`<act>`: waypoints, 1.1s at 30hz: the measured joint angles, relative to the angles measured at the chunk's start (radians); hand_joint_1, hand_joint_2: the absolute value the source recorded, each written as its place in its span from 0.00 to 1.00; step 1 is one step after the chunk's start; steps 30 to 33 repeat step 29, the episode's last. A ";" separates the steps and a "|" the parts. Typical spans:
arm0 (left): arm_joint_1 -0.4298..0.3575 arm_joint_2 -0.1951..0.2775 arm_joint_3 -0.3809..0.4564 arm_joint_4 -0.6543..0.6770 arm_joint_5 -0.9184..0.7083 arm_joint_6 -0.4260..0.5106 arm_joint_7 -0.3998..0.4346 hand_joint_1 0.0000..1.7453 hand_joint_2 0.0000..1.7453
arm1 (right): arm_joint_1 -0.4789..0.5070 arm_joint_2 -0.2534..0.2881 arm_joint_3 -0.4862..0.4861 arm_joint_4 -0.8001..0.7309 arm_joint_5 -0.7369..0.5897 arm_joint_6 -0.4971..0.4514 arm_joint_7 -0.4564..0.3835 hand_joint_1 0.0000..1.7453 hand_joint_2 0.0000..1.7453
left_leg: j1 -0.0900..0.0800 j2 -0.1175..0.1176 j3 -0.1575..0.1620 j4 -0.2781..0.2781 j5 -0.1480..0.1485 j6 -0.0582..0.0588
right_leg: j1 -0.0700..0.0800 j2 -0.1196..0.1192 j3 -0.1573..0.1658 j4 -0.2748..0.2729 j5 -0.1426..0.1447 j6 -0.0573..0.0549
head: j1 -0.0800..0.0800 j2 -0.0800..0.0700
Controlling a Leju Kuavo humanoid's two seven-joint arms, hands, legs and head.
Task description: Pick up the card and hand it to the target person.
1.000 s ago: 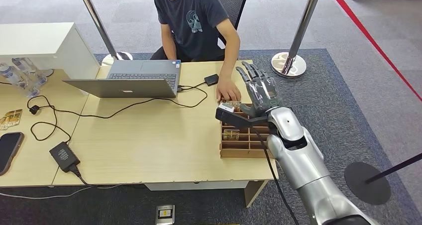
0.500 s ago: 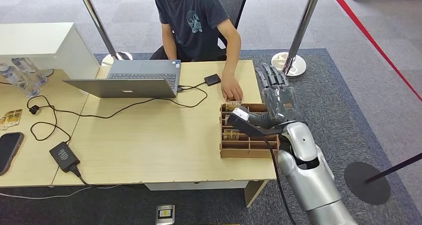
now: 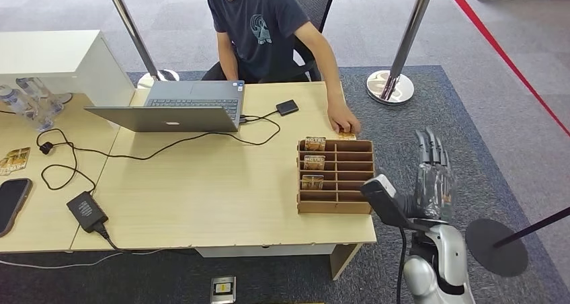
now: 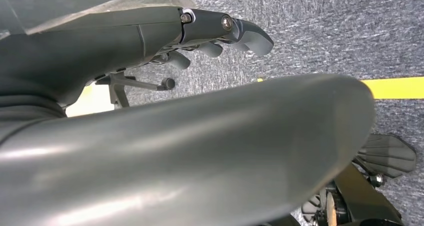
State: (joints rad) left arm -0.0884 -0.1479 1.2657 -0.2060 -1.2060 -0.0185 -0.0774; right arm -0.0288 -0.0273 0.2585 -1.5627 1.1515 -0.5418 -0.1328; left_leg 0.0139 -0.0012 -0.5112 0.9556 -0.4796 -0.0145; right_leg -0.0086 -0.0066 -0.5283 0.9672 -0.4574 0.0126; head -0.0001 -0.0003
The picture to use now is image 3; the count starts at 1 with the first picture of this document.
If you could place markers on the person's left hand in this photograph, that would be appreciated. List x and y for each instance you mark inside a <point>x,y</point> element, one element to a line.
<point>345,119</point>

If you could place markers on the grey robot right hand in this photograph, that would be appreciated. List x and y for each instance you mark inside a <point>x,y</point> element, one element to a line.
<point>434,186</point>

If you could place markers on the person's left forearm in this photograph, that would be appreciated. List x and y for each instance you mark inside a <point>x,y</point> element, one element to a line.
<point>331,70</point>

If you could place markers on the person's right forearm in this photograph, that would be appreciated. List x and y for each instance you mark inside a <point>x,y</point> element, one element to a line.
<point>228,63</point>

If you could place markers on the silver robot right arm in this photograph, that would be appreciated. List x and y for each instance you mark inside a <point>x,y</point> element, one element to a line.
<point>438,266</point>

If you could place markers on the wooden card organizer box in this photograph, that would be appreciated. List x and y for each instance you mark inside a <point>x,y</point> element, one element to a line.
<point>352,204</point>

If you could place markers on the person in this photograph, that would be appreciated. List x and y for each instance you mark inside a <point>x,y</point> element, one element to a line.
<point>258,30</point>

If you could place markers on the small black external drive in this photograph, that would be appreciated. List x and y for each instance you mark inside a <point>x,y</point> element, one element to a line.
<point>287,107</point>

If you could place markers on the dark blue floor carpet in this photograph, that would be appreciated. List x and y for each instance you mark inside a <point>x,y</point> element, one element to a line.
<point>445,110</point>

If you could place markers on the black mesh office chair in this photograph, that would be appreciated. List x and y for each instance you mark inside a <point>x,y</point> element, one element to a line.
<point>318,3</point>

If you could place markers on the red barrier belt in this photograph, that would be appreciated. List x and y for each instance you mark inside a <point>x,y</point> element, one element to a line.
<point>498,48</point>

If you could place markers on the light wood desk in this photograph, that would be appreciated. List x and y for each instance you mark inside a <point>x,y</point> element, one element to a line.
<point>200,195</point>
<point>40,230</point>

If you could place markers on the grey open laptop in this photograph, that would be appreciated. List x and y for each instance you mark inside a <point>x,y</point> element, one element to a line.
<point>178,118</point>

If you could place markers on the grey device with yellow label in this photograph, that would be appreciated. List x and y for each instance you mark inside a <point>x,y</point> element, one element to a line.
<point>223,289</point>

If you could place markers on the black power adapter brick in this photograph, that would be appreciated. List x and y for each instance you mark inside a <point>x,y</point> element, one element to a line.
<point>87,210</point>

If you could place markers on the white cabinet box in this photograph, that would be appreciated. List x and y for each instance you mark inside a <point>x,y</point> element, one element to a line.
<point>58,56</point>

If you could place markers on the clear plastic water bottle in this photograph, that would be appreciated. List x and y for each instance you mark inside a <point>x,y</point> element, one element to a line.
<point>42,96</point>
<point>22,108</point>

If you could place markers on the black smartphone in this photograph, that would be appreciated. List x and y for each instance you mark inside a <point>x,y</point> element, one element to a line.
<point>12,204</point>

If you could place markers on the black and pale wrist camera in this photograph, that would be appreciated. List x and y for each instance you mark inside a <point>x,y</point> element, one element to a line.
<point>383,199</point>

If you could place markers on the black stanchion post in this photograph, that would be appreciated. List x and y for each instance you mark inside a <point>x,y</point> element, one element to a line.
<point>496,248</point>

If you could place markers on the chrome stanchion post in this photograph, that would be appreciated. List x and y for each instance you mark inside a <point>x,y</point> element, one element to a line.
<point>412,30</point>
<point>133,34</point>

